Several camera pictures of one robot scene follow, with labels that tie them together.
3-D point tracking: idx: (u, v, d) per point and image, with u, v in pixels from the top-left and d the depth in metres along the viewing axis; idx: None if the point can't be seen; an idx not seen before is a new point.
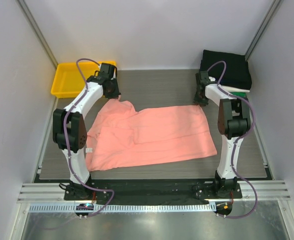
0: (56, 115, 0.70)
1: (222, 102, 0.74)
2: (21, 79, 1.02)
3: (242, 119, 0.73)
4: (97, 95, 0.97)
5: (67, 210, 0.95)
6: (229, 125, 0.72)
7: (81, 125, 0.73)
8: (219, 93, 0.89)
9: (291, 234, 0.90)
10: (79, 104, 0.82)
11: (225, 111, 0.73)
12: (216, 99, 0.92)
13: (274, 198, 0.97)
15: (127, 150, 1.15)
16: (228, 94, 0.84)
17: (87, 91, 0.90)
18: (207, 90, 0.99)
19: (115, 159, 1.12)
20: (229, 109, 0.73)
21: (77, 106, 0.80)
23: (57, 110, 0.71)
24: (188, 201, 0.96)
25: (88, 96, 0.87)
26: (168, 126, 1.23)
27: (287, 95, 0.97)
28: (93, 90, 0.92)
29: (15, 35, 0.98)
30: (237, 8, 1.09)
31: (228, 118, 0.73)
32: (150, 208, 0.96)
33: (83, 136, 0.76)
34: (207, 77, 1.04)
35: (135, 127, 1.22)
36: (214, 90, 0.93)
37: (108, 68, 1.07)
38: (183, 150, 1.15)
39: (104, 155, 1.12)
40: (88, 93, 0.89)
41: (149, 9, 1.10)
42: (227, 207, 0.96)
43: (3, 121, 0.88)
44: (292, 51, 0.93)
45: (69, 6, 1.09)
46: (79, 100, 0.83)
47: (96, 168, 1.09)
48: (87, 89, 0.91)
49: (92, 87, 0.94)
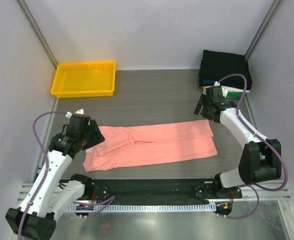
0: (9, 217, 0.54)
1: (249, 151, 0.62)
2: (21, 79, 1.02)
3: (270, 167, 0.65)
4: (67, 164, 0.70)
5: (67, 210, 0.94)
6: (255, 177, 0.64)
7: (41, 223, 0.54)
8: (241, 126, 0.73)
9: (291, 234, 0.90)
10: (39, 193, 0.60)
11: (252, 162, 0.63)
12: (235, 132, 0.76)
13: (274, 198, 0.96)
15: (127, 150, 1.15)
16: (254, 134, 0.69)
17: (48, 170, 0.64)
18: (222, 117, 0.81)
19: (115, 159, 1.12)
20: (256, 159, 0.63)
21: (35, 201, 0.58)
23: (6, 216, 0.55)
24: (188, 201, 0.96)
25: (49, 178, 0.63)
26: (167, 126, 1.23)
27: (287, 95, 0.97)
28: (56, 165, 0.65)
29: (15, 35, 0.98)
30: (237, 8, 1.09)
31: (255, 168, 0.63)
32: (150, 208, 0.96)
33: (52, 227, 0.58)
34: (220, 94, 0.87)
35: (133, 129, 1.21)
36: (233, 120, 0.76)
37: (79, 121, 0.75)
38: (183, 150, 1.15)
39: (104, 155, 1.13)
40: (48, 175, 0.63)
41: (149, 9, 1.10)
42: (227, 207, 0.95)
43: (3, 121, 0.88)
44: (292, 51, 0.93)
45: (69, 6, 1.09)
46: (37, 189, 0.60)
47: (96, 168, 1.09)
48: (47, 167, 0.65)
49: (54, 160, 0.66)
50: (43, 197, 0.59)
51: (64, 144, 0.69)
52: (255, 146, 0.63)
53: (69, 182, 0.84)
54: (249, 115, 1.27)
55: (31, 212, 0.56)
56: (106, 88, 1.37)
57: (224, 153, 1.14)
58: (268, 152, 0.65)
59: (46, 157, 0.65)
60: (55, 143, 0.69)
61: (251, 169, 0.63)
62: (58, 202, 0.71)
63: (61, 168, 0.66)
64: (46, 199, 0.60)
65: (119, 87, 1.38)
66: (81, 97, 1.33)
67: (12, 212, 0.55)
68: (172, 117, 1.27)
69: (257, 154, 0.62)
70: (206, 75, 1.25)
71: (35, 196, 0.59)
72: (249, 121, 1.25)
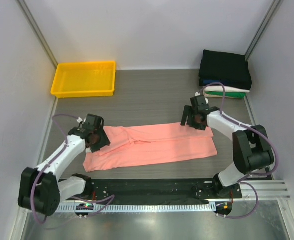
0: (25, 176, 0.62)
1: (237, 138, 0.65)
2: (21, 79, 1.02)
3: (262, 152, 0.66)
4: (78, 151, 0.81)
5: (67, 210, 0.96)
6: (251, 164, 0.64)
7: (53, 189, 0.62)
8: (226, 122, 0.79)
9: (291, 234, 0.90)
10: (56, 161, 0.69)
11: (243, 147, 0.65)
12: (223, 130, 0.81)
13: (274, 198, 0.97)
15: (128, 150, 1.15)
16: (239, 124, 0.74)
17: (67, 146, 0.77)
18: (209, 120, 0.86)
19: (115, 159, 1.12)
20: (246, 144, 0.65)
21: (52, 165, 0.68)
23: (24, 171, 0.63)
24: (188, 201, 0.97)
25: (66, 152, 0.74)
26: (167, 127, 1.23)
27: (287, 95, 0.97)
28: (74, 144, 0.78)
29: (15, 34, 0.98)
30: (236, 8, 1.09)
31: (248, 154, 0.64)
32: (150, 208, 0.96)
33: (56, 200, 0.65)
34: (204, 102, 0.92)
35: (132, 129, 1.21)
36: (218, 120, 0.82)
37: (93, 119, 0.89)
38: (181, 150, 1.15)
39: (104, 155, 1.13)
40: (67, 149, 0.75)
41: (149, 9, 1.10)
42: (227, 207, 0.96)
43: (3, 120, 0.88)
44: (292, 51, 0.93)
45: (69, 6, 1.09)
46: (55, 158, 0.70)
47: (96, 168, 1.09)
48: (66, 143, 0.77)
49: (73, 140, 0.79)
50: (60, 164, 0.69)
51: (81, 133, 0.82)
52: (242, 133, 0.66)
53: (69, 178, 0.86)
54: (249, 115, 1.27)
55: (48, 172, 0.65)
56: (106, 88, 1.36)
57: (224, 153, 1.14)
58: (256, 139, 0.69)
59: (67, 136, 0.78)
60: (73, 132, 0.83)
61: (244, 155, 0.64)
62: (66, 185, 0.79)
63: (77, 148, 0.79)
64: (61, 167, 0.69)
65: (119, 87, 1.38)
66: (81, 96, 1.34)
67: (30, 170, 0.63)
68: (172, 117, 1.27)
69: (246, 139, 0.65)
70: (206, 75, 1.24)
71: (53, 161, 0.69)
72: (249, 121, 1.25)
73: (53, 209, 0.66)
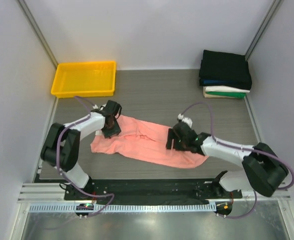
0: (54, 128, 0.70)
1: (250, 167, 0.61)
2: (21, 79, 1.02)
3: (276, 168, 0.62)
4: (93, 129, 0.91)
5: (67, 210, 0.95)
6: (272, 184, 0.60)
7: (76, 144, 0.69)
8: (225, 149, 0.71)
9: (291, 235, 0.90)
10: (81, 124, 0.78)
11: (258, 175, 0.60)
12: (226, 157, 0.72)
13: (274, 198, 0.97)
15: (131, 143, 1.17)
16: (242, 148, 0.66)
17: (90, 117, 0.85)
18: (206, 151, 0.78)
19: (117, 145, 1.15)
20: (259, 169, 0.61)
21: (77, 125, 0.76)
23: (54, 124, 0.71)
24: (188, 201, 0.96)
25: (89, 122, 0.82)
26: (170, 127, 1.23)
27: (287, 95, 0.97)
28: (97, 116, 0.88)
29: (15, 35, 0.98)
30: (236, 8, 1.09)
31: (266, 179, 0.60)
32: (150, 208, 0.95)
33: (75, 157, 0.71)
34: (189, 128, 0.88)
35: (141, 122, 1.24)
36: (216, 147, 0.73)
37: (113, 104, 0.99)
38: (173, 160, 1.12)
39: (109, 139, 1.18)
40: (89, 120, 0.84)
41: (149, 9, 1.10)
42: (227, 207, 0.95)
43: (3, 120, 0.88)
44: (292, 51, 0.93)
45: (69, 7, 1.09)
46: (80, 121, 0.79)
47: (100, 150, 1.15)
48: (90, 115, 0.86)
49: (96, 114, 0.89)
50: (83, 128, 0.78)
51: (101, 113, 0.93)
52: (251, 160, 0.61)
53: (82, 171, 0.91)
54: (249, 115, 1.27)
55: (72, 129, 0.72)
56: (106, 88, 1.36)
57: None
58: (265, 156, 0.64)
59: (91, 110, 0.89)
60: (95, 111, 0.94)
61: (263, 181, 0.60)
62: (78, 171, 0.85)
63: (97, 122, 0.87)
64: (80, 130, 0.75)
65: (119, 87, 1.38)
66: (81, 96, 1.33)
67: (59, 124, 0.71)
68: (172, 117, 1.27)
69: (257, 165, 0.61)
70: (206, 75, 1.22)
71: (78, 124, 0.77)
72: (249, 121, 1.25)
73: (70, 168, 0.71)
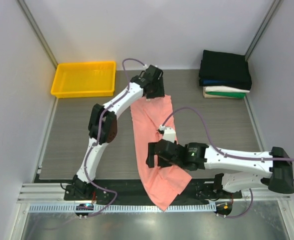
0: (96, 109, 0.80)
1: (282, 181, 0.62)
2: (21, 78, 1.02)
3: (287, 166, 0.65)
4: (138, 95, 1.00)
5: (67, 210, 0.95)
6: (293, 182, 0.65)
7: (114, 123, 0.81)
8: (239, 162, 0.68)
9: (291, 235, 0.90)
10: (118, 103, 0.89)
11: (288, 182, 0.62)
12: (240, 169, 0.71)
13: (274, 198, 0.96)
15: (147, 127, 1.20)
16: (263, 158, 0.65)
17: (128, 92, 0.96)
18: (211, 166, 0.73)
19: (138, 121, 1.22)
20: (288, 178, 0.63)
21: (115, 105, 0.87)
23: (95, 106, 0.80)
24: (188, 201, 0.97)
25: (128, 96, 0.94)
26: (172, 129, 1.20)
27: (287, 95, 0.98)
28: (134, 92, 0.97)
29: (15, 35, 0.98)
30: (236, 9, 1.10)
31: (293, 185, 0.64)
32: (150, 208, 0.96)
33: (113, 133, 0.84)
34: (176, 145, 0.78)
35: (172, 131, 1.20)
36: (227, 162, 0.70)
37: (154, 71, 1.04)
38: (150, 175, 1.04)
39: (138, 109, 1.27)
40: (128, 94, 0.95)
41: (150, 10, 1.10)
42: (227, 207, 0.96)
43: (2, 121, 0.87)
44: (291, 51, 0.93)
45: (69, 7, 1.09)
46: (117, 100, 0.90)
47: (132, 109, 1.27)
48: (127, 90, 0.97)
49: (133, 88, 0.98)
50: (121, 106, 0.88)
51: (142, 82, 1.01)
52: (280, 173, 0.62)
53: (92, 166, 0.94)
54: (249, 115, 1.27)
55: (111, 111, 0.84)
56: (106, 88, 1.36)
57: None
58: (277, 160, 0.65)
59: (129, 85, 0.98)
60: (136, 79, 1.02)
61: (289, 188, 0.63)
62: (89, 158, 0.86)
63: (133, 97, 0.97)
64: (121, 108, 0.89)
65: (119, 87, 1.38)
66: (80, 96, 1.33)
67: (99, 107, 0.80)
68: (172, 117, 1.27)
69: (285, 176, 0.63)
70: (206, 75, 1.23)
71: (116, 103, 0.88)
72: (249, 122, 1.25)
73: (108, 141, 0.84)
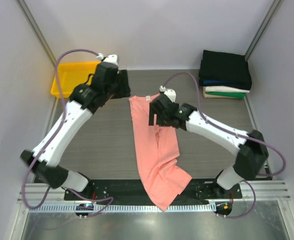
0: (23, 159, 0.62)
1: (245, 157, 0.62)
2: (21, 79, 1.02)
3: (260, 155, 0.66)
4: (86, 118, 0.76)
5: (67, 210, 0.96)
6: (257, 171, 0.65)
7: (51, 169, 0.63)
8: (217, 131, 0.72)
9: (291, 235, 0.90)
10: (51, 144, 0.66)
11: (251, 162, 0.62)
12: (214, 139, 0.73)
13: (274, 198, 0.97)
15: (147, 127, 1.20)
16: (237, 135, 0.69)
17: (64, 121, 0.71)
18: (190, 127, 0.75)
19: (138, 121, 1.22)
20: (253, 158, 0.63)
21: (47, 149, 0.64)
23: (22, 155, 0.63)
24: (188, 201, 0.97)
25: (65, 129, 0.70)
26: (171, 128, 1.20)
27: (287, 95, 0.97)
28: (72, 118, 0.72)
29: (15, 34, 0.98)
30: (237, 8, 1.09)
31: (254, 167, 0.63)
32: (150, 208, 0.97)
33: (60, 176, 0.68)
34: (170, 102, 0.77)
35: (172, 130, 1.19)
36: (205, 127, 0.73)
37: (104, 73, 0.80)
38: (150, 175, 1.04)
39: (138, 109, 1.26)
40: (64, 126, 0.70)
41: (150, 9, 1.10)
42: (227, 207, 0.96)
43: (2, 121, 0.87)
44: (292, 51, 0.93)
45: (69, 6, 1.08)
46: (50, 140, 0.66)
47: (131, 109, 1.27)
48: (63, 119, 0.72)
49: (71, 113, 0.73)
50: (55, 148, 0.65)
51: (84, 97, 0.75)
52: (247, 149, 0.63)
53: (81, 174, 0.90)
54: (249, 115, 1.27)
55: (41, 159, 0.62)
56: None
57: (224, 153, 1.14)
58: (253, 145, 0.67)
59: (64, 110, 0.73)
60: (78, 93, 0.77)
61: (251, 169, 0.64)
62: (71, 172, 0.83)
63: (74, 125, 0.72)
64: (58, 148, 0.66)
65: None
66: None
67: (26, 155, 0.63)
68: None
69: (251, 155, 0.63)
70: (206, 75, 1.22)
71: (48, 145, 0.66)
72: (249, 122, 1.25)
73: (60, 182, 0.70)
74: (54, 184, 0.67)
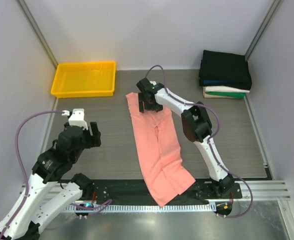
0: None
1: (184, 117, 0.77)
2: (21, 79, 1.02)
3: (204, 121, 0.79)
4: (50, 187, 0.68)
5: (67, 210, 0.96)
6: (196, 131, 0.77)
7: None
8: (173, 101, 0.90)
9: (291, 235, 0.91)
10: (14, 220, 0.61)
11: (189, 121, 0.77)
12: (171, 106, 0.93)
13: (274, 198, 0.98)
15: (146, 123, 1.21)
16: (184, 102, 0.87)
17: (27, 196, 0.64)
18: (158, 99, 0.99)
19: (137, 117, 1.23)
20: (192, 119, 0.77)
21: (10, 226, 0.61)
23: None
24: (189, 201, 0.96)
25: (27, 205, 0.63)
26: (170, 122, 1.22)
27: (287, 95, 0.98)
28: (36, 192, 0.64)
29: (15, 34, 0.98)
30: (236, 8, 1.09)
31: (194, 127, 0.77)
32: (150, 208, 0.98)
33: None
34: (149, 82, 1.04)
35: (170, 123, 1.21)
36: (165, 98, 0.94)
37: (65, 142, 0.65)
38: (152, 171, 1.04)
39: (136, 104, 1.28)
40: (27, 201, 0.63)
41: (149, 9, 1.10)
42: (227, 207, 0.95)
43: (2, 120, 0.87)
44: (291, 51, 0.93)
45: (68, 6, 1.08)
46: (13, 215, 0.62)
47: (130, 104, 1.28)
48: (26, 193, 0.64)
49: (34, 187, 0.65)
50: (19, 223, 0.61)
51: (47, 169, 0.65)
52: (187, 112, 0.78)
53: (68, 185, 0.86)
54: (249, 115, 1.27)
55: (6, 235, 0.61)
56: (106, 88, 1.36)
57: (224, 153, 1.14)
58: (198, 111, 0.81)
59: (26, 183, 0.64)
60: (39, 164, 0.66)
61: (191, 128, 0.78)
62: (48, 211, 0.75)
63: (39, 197, 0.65)
64: (23, 223, 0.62)
65: (118, 87, 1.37)
66: (80, 96, 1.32)
67: None
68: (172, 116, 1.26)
69: (190, 116, 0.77)
70: (206, 75, 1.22)
71: (12, 220, 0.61)
72: (249, 122, 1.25)
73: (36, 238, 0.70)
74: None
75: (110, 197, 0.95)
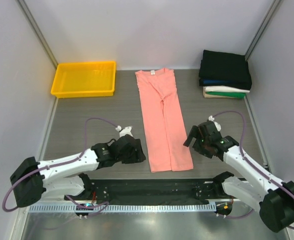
0: (26, 163, 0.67)
1: (272, 203, 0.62)
2: (21, 78, 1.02)
3: (293, 209, 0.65)
4: (90, 167, 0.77)
5: (67, 210, 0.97)
6: (282, 222, 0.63)
7: (39, 187, 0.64)
8: (252, 171, 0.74)
9: (291, 235, 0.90)
10: (57, 167, 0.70)
11: (277, 209, 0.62)
12: (241, 172, 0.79)
13: None
15: (152, 97, 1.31)
16: (270, 180, 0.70)
17: (78, 159, 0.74)
18: (226, 159, 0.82)
19: (144, 92, 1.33)
20: (280, 208, 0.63)
21: (50, 169, 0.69)
23: (29, 158, 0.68)
24: (188, 201, 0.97)
25: (72, 165, 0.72)
26: (174, 99, 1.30)
27: (286, 94, 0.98)
28: (85, 162, 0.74)
29: (15, 34, 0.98)
30: (236, 8, 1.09)
31: (281, 216, 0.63)
32: (150, 208, 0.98)
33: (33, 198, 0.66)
34: (216, 130, 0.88)
35: (175, 99, 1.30)
36: (240, 162, 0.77)
37: (124, 144, 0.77)
38: (156, 141, 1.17)
39: (145, 81, 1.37)
40: (76, 163, 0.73)
41: (150, 9, 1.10)
42: (227, 207, 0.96)
43: (2, 119, 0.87)
44: (292, 50, 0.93)
45: (69, 6, 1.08)
46: (59, 163, 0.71)
47: (138, 80, 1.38)
48: (79, 156, 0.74)
49: (87, 157, 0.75)
50: (57, 172, 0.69)
51: (102, 155, 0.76)
52: (276, 196, 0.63)
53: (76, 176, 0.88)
54: (249, 115, 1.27)
55: (41, 174, 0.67)
56: (106, 88, 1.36)
57: None
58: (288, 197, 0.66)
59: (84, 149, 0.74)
60: (98, 148, 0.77)
61: (275, 216, 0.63)
62: (57, 183, 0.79)
63: (83, 167, 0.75)
64: (58, 175, 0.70)
65: (118, 87, 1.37)
66: (80, 97, 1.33)
67: (31, 162, 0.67)
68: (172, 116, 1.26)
69: (279, 202, 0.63)
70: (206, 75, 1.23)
71: (54, 167, 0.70)
72: (249, 122, 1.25)
73: (31, 202, 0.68)
74: (23, 203, 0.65)
75: (109, 198, 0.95)
